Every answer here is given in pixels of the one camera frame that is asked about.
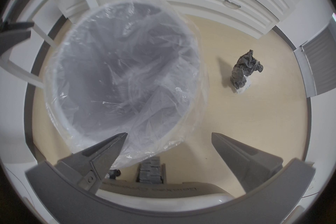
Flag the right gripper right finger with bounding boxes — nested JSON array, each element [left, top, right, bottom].
[[211, 132, 284, 194]]

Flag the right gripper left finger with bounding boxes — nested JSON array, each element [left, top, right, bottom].
[[56, 134, 129, 191]]

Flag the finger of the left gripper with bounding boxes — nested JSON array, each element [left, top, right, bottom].
[[0, 22, 35, 57]]

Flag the clear plastic bag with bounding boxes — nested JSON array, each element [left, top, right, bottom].
[[43, 0, 209, 169]]

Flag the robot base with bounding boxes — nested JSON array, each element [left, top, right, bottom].
[[96, 156, 234, 205]]

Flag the white trash bin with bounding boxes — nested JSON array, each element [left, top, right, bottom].
[[45, 1, 208, 169]]

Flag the crumpled black plastic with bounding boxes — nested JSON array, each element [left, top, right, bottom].
[[230, 50, 264, 89]]

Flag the white chair grey cushions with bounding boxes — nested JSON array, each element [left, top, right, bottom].
[[0, 0, 88, 88]]

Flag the white printed wrapper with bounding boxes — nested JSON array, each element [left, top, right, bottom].
[[236, 76, 252, 94]]

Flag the grey curtain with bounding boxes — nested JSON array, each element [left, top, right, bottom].
[[302, 27, 336, 95]]

